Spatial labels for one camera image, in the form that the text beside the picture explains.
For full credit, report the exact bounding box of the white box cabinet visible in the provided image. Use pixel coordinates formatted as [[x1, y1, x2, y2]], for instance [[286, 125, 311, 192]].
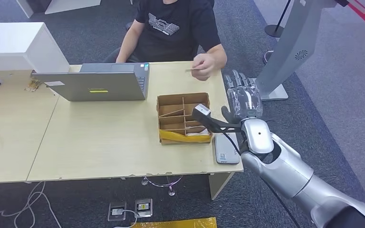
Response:
[[0, 22, 71, 74]]

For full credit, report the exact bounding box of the white floor cable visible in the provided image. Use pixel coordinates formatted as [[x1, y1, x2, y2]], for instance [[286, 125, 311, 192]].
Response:
[[0, 180, 63, 228]]

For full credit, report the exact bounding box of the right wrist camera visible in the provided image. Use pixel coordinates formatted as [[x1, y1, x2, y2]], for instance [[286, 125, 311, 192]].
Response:
[[191, 104, 244, 134]]

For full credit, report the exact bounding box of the white platform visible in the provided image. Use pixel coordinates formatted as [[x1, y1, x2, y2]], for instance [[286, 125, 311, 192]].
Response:
[[15, 0, 103, 19]]

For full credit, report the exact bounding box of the black stanchion post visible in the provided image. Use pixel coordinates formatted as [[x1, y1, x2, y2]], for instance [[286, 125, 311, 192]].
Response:
[[264, 0, 293, 38]]

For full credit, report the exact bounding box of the chrome chair base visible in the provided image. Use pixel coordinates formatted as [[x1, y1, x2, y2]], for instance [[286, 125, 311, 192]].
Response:
[[141, 174, 183, 196]]

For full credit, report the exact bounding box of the clear plastic hand cover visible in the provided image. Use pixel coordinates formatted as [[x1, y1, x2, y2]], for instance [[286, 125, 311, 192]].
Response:
[[226, 85, 263, 119]]

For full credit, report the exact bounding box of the grey laptop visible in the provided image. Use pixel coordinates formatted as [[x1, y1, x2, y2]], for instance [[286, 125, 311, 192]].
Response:
[[31, 62, 150, 102]]

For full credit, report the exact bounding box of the person's left hand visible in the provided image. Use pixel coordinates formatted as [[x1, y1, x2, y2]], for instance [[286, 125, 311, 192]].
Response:
[[191, 53, 217, 82]]

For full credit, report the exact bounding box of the floor socket with plug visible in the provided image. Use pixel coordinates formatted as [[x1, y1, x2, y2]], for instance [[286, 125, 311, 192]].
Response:
[[107, 201, 127, 221]]

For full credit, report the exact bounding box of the metal floor socket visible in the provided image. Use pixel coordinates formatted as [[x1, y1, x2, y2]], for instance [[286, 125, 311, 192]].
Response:
[[134, 198, 153, 219]]

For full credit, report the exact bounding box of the yellow floor tape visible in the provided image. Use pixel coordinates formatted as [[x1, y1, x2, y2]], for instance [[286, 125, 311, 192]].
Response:
[[131, 217, 217, 228]]

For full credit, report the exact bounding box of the white socket cable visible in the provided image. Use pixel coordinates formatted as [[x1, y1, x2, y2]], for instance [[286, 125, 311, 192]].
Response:
[[111, 209, 139, 228]]

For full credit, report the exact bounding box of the black office chair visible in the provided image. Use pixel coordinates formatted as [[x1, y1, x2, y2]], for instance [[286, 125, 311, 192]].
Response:
[[102, 21, 142, 64]]

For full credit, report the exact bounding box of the person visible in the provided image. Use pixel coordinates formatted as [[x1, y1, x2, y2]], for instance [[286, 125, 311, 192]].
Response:
[[103, 0, 228, 82]]

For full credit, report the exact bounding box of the gold patterned sticker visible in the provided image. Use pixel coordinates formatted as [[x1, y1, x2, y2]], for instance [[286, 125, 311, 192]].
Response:
[[25, 78, 42, 93]]

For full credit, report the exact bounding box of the wooden divided organizer box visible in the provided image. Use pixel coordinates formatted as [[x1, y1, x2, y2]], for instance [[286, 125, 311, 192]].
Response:
[[156, 92, 213, 145]]

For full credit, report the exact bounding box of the beige desk side panel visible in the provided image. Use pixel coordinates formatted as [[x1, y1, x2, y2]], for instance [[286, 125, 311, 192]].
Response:
[[208, 171, 234, 201]]

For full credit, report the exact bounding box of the grey card reader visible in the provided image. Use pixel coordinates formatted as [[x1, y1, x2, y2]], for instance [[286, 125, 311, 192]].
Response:
[[214, 133, 241, 165]]

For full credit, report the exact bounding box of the silver kiosk stand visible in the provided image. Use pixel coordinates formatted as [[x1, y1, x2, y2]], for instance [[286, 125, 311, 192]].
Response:
[[249, 0, 339, 101]]

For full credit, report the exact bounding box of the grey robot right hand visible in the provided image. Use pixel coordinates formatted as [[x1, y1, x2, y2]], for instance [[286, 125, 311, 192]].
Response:
[[221, 69, 264, 125]]

